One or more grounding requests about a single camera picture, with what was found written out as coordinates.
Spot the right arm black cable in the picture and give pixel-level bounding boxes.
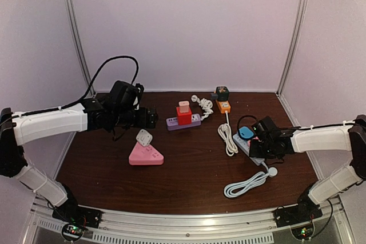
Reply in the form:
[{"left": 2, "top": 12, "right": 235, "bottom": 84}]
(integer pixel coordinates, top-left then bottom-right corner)
[{"left": 238, "top": 115, "right": 258, "bottom": 133}]

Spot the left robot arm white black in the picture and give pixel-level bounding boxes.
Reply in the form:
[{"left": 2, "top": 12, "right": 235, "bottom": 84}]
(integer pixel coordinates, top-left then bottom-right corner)
[{"left": 1, "top": 81, "right": 158, "bottom": 223}]

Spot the purple power strip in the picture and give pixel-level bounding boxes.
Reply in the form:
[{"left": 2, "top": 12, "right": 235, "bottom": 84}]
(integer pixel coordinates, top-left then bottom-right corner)
[{"left": 166, "top": 114, "right": 201, "bottom": 131}]

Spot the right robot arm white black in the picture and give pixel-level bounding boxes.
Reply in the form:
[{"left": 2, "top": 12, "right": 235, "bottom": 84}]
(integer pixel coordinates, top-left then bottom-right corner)
[{"left": 249, "top": 114, "right": 365, "bottom": 222}]

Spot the pink triangular power strip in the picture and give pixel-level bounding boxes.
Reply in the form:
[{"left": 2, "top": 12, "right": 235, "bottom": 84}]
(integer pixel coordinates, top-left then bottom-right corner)
[{"left": 129, "top": 142, "right": 164, "bottom": 166}]

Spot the blue plug adapter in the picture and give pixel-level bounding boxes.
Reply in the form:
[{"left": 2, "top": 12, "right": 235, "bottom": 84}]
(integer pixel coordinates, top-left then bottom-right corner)
[{"left": 237, "top": 126, "right": 255, "bottom": 141}]

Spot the dark green cube adapter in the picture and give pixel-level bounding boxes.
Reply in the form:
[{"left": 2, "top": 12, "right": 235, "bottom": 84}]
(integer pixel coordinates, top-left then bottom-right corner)
[{"left": 216, "top": 86, "right": 229, "bottom": 102}]

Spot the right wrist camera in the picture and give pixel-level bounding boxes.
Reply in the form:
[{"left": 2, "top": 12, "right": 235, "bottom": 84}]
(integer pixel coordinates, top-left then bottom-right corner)
[{"left": 252, "top": 116, "right": 278, "bottom": 136}]

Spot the light blue power strip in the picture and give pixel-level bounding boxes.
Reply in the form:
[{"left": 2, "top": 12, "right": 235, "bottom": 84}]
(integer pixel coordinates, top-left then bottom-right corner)
[{"left": 233, "top": 134, "right": 265, "bottom": 166}]

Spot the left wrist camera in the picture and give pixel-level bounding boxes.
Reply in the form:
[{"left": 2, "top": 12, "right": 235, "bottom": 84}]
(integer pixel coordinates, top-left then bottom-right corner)
[{"left": 134, "top": 83, "right": 144, "bottom": 109}]

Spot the white cube plug adapter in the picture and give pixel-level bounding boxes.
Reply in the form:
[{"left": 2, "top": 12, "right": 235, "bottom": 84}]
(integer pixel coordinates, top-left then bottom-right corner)
[{"left": 136, "top": 129, "right": 153, "bottom": 147}]

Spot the left aluminium frame post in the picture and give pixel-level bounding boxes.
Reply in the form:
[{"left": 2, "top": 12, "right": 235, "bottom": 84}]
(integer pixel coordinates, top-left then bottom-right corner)
[{"left": 65, "top": 0, "right": 92, "bottom": 87}]

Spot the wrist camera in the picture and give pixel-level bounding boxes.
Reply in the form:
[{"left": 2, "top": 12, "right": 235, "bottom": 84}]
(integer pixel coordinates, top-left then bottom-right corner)
[
  {"left": 134, "top": 83, "right": 144, "bottom": 109},
  {"left": 252, "top": 116, "right": 278, "bottom": 136}
]

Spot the light blue coiled cable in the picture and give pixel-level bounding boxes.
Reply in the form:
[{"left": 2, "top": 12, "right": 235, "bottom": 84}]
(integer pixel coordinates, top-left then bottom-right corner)
[{"left": 223, "top": 161, "right": 279, "bottom": 199}]

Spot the light pink usb charger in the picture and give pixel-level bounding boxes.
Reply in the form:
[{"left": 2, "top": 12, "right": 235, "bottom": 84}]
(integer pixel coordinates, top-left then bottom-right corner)
[{"left": 178, "top": 101, "right": 190, "bottom": 113}]

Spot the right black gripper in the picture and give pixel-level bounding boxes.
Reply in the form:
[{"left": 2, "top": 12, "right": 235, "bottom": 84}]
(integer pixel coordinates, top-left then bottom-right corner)
[{"left": 248, "top": 141, "right": 276, "bottom": 161}]

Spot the red cube socket adapter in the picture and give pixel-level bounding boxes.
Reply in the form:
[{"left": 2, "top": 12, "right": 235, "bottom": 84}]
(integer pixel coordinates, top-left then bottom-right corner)
[{"left": 176, "top": 107, "right": 192, "bottom": 126}]

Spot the pink plug adapter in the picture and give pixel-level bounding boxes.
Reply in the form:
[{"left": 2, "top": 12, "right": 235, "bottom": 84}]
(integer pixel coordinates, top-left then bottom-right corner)
[{"left": 248, "top": 138, "right": 261, "bottom": 148}]

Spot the white coiled cable purple strip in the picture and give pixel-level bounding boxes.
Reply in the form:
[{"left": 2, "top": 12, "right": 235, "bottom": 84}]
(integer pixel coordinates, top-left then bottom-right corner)
[{"left": 191, "top": 95, "right": 213, "bottom": 121}]

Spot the front aluminium rail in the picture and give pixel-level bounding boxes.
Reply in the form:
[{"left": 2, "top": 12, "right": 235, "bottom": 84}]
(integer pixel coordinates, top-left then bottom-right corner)
[{"left": 28, "top": 195, "right": 348, "bottom": 244}]

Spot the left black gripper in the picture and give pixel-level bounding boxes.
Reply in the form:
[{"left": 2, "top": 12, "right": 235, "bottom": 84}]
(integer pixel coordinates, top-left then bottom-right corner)
[{"left": 112, "top": 107, "right": 158, "bottom": 129}]

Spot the aluminium frame post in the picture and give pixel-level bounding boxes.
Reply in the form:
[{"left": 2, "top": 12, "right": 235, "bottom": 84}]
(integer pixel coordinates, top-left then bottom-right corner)
[
  {"left": 276, "top": 0, "right": 308, "bottom": 97},
  {"left": 65, "top": 0, "right": 92, "bottom": 87}
]

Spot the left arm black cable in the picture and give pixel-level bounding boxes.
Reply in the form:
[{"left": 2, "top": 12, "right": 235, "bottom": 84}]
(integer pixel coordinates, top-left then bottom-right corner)
[{"left": 82, "top": 57, "right": 140, "bottom": 105}]

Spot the right aluminium frame post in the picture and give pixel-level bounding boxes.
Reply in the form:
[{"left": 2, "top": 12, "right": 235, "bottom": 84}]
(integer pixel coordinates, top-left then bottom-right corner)
[{"left": 276, "top": 0, "right": 308, "bottom": 97}]

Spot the white cable of orange strip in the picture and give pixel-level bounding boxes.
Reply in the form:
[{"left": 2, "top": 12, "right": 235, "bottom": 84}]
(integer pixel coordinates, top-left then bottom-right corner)
[{"left": 217, "top": 110, "right": 239, "bottom": 157}]

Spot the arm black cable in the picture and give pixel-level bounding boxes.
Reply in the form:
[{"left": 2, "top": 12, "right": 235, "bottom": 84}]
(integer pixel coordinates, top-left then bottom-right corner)
[
  {"left": 82, "top": 57, "right": 140, "bottom": 105},
  {"left": 238, "top": 115, "right": 258, "bottom": 133}
]

